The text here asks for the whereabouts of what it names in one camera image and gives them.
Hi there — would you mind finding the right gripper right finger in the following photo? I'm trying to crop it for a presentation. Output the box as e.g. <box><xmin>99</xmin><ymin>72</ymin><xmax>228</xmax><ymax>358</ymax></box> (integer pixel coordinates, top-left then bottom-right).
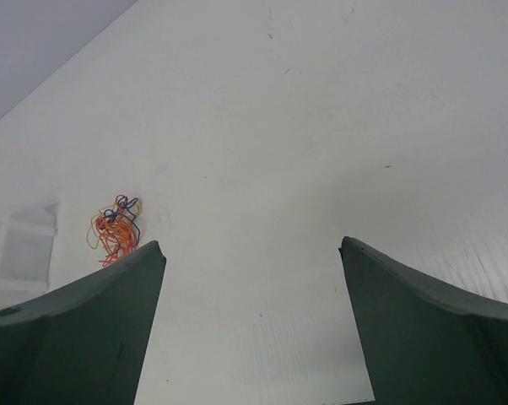
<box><xmin>339</xmin><ymin>237</ymin><xmax>508</xmax><ymax>404</ymax></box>

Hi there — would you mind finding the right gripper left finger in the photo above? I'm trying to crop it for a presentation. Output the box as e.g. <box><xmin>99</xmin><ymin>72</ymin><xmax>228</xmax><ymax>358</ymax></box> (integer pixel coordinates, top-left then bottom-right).
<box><xmin>0</xmin><ymin>240</ymin><xmax>166</xmax><ymax>404</ymax></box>

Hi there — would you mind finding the orange wire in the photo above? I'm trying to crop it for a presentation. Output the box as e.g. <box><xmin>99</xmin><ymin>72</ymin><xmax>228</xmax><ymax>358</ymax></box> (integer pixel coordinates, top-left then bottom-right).
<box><xmin>89</xmin><ymin>194</ymin><xmax>139</xmax><ymax>268</ymax></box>

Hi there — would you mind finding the white compartment tray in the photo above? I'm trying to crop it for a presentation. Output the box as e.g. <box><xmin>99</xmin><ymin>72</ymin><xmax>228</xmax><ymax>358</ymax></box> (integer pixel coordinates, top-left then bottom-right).
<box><xmin>0</xmin><ymin>200</ymin><xmax>58</xmax><ymax>310</ymax></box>

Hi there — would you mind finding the blue wire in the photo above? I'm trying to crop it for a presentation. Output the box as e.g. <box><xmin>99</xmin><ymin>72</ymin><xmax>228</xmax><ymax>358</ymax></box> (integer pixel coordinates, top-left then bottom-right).
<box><xmin>102</xmin><ymin>195</ymin><xmax>142</xmax><ymax>247</ymax></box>

